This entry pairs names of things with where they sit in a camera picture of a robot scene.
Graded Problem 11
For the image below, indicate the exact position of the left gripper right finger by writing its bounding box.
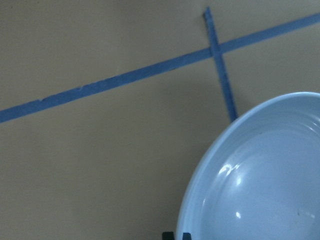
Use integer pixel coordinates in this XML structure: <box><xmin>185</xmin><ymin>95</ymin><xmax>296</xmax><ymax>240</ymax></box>
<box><xmin>182</xmin><ymin>232</ymin><xmax>192</xmax><ymax>240</ymax></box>

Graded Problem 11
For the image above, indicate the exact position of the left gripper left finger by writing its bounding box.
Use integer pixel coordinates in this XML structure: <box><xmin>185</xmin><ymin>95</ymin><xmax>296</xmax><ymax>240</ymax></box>
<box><xmin>161</xmin><ymin>231</ymin><xmax>175</xmax><ymax>240</ymax></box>

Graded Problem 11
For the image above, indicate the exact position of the blue plate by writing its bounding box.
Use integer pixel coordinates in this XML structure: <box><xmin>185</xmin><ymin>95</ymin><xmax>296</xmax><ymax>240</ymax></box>
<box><xmin>175</xmin><ymin>92</ymin><xmax>320</xmax><ymax>240</ymax></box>

